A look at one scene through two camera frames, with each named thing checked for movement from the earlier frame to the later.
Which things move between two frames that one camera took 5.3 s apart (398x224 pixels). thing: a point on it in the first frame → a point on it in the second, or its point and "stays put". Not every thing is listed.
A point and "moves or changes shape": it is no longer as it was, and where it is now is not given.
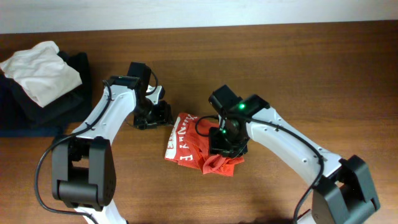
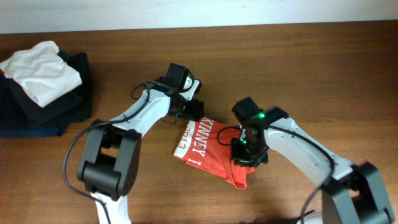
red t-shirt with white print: (188, 145) moves or changes shape
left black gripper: (162, 115) → (194, 107)
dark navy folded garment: (22, 116) stays put
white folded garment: (44, 74) stays put
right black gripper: (215, 145) → (239, 157)
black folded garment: (74, 106) stays put
